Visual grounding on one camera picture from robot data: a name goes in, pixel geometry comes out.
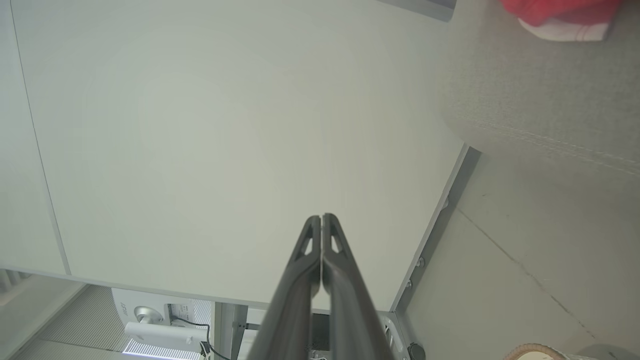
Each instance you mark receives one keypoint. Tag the grey partition leg with caster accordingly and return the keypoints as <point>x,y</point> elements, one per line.
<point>401,332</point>

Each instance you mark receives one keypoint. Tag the white perforated laundry basket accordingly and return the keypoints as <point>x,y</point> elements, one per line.
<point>535,354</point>

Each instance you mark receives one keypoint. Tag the short grey partition foot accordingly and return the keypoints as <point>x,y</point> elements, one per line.
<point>430,7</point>

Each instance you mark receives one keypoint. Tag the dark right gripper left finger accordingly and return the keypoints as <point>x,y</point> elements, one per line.
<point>295,300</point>

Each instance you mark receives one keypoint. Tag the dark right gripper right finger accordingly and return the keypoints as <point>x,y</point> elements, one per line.
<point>350,310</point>

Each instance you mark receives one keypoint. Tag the white metal frame post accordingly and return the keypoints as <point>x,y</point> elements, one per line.
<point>225,330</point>

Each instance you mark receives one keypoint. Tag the white desktop computer case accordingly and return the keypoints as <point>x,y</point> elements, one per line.
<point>150,305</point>

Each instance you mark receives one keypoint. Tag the red and white garment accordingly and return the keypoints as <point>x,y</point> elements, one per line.
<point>560,12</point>

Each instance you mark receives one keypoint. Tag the grey fabric sofa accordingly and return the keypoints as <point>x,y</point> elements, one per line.
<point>550,90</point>

